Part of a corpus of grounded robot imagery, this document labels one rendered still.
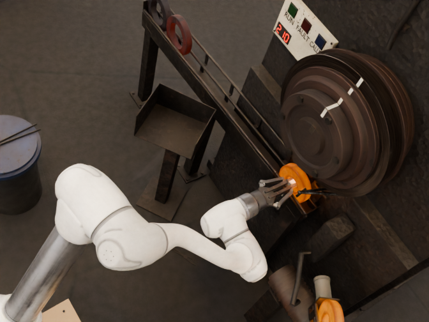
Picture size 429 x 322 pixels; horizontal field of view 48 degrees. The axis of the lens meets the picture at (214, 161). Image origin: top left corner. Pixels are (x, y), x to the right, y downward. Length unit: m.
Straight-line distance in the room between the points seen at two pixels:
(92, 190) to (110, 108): 1.64
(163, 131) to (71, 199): 0.87
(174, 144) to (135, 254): 0.90
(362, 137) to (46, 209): 1.62
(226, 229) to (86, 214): 0.59
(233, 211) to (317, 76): 0.54
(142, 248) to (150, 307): 1.16
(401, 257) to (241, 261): 0.54
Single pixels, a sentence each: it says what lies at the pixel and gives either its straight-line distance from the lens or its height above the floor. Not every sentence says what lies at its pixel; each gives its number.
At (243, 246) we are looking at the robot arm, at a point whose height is 0.79.
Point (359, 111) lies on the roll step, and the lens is 1.42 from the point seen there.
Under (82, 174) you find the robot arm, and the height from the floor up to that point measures 1.15.
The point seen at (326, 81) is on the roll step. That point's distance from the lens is 1.47.
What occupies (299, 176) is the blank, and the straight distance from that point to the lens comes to 1.80.
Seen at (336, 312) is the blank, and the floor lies 0.78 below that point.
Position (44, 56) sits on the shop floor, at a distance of 3.10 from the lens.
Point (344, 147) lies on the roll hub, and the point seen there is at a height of 1.20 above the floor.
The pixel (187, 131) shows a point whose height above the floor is 0.60.
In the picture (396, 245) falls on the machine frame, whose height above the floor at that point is 0.87.
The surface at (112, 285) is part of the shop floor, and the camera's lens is 2.35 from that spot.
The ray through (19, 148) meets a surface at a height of 0.43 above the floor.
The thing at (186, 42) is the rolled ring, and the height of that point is 0.71.
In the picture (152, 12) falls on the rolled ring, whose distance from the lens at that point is 2.49.
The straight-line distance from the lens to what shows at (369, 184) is 1.53.
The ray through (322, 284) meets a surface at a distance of 1.79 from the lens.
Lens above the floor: 2.24
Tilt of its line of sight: 56 degrees down
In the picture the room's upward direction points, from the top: 21 degrees clockwise
